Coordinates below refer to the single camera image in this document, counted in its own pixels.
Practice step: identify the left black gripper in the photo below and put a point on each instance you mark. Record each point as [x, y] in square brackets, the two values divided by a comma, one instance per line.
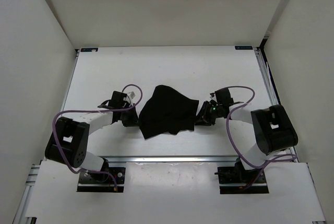
[134, 120]

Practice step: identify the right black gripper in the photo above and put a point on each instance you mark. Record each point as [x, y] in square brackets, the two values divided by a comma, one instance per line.
[203, 118]

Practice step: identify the black skirt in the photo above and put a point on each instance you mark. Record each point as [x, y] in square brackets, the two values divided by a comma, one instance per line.
[167, 111]

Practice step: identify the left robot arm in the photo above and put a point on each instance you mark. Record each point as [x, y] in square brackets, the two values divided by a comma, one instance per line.
[69, 139]

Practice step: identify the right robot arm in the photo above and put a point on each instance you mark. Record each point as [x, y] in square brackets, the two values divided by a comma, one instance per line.
[272, 127]

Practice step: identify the white front cover board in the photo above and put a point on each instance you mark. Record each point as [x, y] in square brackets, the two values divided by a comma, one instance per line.
[175, 193]

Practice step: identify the right blue corner label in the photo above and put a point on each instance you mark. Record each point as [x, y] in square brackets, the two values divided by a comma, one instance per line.
[243, 47]

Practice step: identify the blue corner label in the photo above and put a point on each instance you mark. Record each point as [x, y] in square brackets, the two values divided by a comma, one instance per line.
[243, 47]
[89, 49]

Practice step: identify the left blue corner label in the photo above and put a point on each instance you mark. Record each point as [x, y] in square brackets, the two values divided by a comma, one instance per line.
[89, 49]

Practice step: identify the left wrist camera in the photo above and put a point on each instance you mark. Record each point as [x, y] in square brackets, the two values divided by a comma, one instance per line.
[121, 100]

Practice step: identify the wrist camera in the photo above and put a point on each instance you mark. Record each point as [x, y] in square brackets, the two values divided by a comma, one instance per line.
[222, 96]
[121, 100]

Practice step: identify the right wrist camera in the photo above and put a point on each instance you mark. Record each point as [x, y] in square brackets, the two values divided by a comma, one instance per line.
[222, 96]

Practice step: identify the aluminium frame rail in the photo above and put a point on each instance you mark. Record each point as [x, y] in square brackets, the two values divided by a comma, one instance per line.
[122, 159]

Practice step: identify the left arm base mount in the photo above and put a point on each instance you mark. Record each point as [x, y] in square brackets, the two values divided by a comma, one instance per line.
[102, 183]

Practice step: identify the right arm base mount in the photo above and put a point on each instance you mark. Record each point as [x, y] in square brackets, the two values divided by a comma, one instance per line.
[234, 180]

